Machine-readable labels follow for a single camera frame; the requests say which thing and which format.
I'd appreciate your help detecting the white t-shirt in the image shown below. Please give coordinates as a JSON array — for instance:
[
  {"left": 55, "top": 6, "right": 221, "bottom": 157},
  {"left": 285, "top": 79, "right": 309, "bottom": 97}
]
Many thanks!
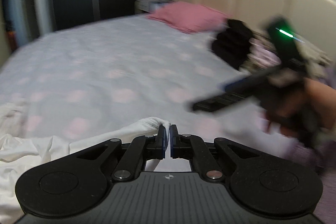
[{"left": 1, "top": 117, "right": 170, "bottom": 223}]

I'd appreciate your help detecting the person's right hand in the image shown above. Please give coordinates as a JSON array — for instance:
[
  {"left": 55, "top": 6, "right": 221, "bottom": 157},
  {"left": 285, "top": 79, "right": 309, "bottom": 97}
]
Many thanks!
[{"left": 276, "top": 79, "right": 335, "bottom": 135}]

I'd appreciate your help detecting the black garment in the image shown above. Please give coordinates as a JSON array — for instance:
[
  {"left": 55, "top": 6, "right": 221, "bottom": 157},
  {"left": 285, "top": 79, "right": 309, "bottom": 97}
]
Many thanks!
[{"left": 210, "top": 19, "right": 254, "bottom": 70}]

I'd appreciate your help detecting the grey pink-dotted bed sheet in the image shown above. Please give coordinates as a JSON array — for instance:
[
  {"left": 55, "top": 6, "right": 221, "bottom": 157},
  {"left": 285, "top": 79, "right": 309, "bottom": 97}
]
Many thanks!
[{"left": 1, "top": 16, "right": 294, "bottom": 156}]

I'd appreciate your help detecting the beige padded headboard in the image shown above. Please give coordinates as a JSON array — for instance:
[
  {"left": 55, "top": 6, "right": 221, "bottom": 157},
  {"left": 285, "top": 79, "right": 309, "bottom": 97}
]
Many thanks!
[{"left": 179, "top": 0, "right": 335, "bottom": 60}]

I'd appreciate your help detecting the pink pillow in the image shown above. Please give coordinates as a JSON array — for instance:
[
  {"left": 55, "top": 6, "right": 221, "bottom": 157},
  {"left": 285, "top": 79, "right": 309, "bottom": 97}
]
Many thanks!
[{"left": 147, "top": 1, "right": 228, "bottom": 34}]

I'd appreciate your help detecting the white bedside table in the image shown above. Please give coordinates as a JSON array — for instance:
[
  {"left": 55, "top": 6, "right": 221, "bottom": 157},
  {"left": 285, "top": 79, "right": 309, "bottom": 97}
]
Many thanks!
[{"left": 135, "top": 0, "right": 169, "bottom": 14}]

